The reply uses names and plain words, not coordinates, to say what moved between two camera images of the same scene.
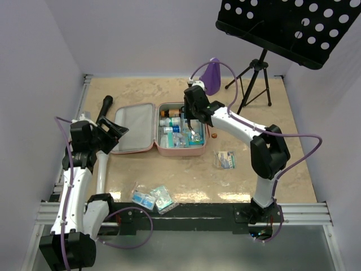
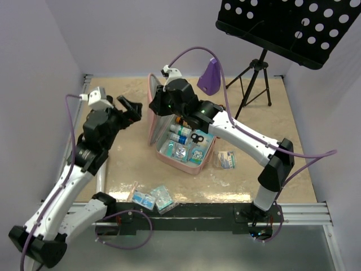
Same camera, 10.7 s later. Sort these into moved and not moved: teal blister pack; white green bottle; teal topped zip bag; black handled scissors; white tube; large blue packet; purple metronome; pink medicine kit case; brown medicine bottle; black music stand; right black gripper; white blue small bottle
Moved: white blue small bottle; pink medicine kit case; brown medicine bottle; teal topped zip bag; right black gripper; white green bottle; large blue packet; black handled scissors
Not moved: purple metronome; white tube; teal blister pack; black music stand
